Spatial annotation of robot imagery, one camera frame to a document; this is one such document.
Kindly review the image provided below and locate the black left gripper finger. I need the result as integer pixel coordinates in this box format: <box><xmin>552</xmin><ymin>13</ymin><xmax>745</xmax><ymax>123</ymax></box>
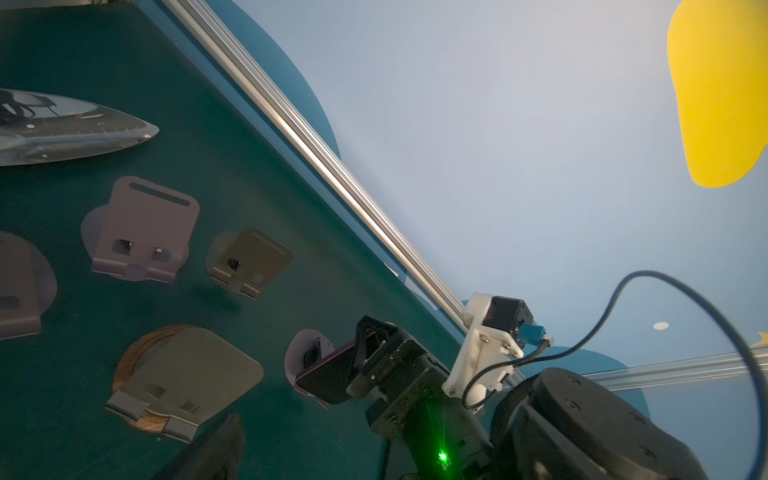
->
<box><xmin>152</xmin><ymin>411</ymin><xmax>245</xmax><ymax>480</ymax></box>

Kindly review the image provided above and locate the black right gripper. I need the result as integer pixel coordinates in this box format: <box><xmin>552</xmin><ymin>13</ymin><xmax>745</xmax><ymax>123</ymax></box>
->
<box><xmin>346</xmin><ymin>316</ymin><xmax>492</xmax><ymax>474</ymax></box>

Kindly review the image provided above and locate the wooden round phone stand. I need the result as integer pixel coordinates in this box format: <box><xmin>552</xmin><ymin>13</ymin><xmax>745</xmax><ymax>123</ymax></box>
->
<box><xmin>105</xmin><ymin>324</ymin><xmax>264</xmax><ymax>443</ymax></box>

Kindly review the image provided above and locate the pink phone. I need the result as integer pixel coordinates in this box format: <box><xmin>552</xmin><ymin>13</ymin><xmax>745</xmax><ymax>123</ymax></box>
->
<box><xmin>296</xmin><ymin>341</ymin><xmax>355</xmax><ymax>405</ymax></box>

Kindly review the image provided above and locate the dark grey stand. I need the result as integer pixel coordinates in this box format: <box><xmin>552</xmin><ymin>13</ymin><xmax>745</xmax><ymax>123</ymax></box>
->
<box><xmin>205</xmin><ymin>227</ymin><xmax>294</xmax><ymax>300</ymax></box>

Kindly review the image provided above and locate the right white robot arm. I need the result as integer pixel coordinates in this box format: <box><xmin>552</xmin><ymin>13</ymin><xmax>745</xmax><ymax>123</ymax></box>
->
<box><xmin>346</xmin><ymin>316</ymin><xmax>706</xmax><ymax>479</ymax></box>

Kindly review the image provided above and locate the silver metal garden trowel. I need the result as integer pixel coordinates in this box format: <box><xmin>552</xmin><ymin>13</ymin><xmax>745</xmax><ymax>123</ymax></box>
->
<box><xmin>1</xmin><ymin>88</ymin><xmax>159</xmax><ymax>167</ymax></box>

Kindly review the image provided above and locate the horizontal aluminium frame bar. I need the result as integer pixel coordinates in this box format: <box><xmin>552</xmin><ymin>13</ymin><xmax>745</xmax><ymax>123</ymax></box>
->
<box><xmin>163</xmin><ymin>1</ymin><xmax>467</xmax><ymax>336</ymax></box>

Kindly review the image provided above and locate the right aluminium frame post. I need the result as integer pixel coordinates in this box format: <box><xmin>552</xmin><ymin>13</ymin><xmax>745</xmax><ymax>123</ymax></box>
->
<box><xmin>585</xmin><ymin>353</ymin><xmax>749</xmax><ymax>391</ymax></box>

